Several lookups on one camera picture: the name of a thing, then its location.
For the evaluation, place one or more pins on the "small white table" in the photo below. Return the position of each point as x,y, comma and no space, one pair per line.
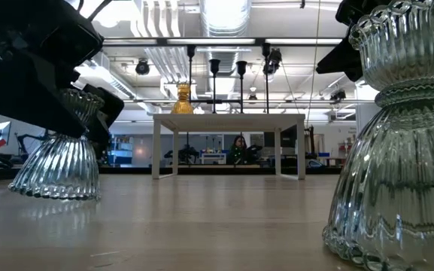
213,156

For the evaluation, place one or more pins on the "short black candlestick holder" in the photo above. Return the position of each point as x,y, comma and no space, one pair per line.
241,67
214,66

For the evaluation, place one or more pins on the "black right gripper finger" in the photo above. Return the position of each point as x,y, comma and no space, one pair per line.
342,60

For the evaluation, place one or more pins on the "black aluminium frame rail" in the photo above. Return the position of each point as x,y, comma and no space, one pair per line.
220,170

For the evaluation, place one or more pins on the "black wall monitor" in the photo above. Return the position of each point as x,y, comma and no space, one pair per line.
288,137

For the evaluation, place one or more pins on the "blue storage cart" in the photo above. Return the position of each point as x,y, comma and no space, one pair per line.
120,150

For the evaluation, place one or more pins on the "clear ribbed glass candle holder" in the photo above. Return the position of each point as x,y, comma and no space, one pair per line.
401,169
58,169

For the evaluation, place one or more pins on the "black overhead frame bar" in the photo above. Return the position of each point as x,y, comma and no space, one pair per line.
260,41

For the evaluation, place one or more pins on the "tall black candlestick holder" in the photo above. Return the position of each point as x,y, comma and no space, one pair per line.
266,49
190,50

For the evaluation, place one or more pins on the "black background robot arm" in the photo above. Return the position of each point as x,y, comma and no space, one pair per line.
28,141
186,152

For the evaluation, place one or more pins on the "amber ribbed glass candle holder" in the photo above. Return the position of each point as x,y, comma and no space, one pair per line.
182,101

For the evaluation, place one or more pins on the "black ceiling camera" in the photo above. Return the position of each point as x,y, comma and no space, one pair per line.
273,60

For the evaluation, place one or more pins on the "person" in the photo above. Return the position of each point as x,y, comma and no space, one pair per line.
239,148

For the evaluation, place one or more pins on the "silver ventilation duct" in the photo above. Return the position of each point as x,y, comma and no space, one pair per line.
224,22

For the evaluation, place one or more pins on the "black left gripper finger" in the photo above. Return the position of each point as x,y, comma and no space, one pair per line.
32,94
107,107

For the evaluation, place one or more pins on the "computer monitor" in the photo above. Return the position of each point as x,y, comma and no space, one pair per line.
0,131

